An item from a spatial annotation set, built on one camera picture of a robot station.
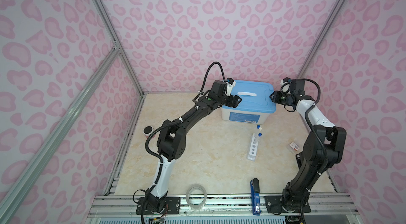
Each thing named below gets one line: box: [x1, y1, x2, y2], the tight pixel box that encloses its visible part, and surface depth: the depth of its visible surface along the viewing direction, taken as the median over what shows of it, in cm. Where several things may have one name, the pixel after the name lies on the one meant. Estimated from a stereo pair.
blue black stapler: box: [250, 177, 262, 216], surface depth 74 cm
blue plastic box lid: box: [230, 79, 277, 111], surface depth 95 cm
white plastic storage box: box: [220, 108, 276, 125], surface depth 98 cm
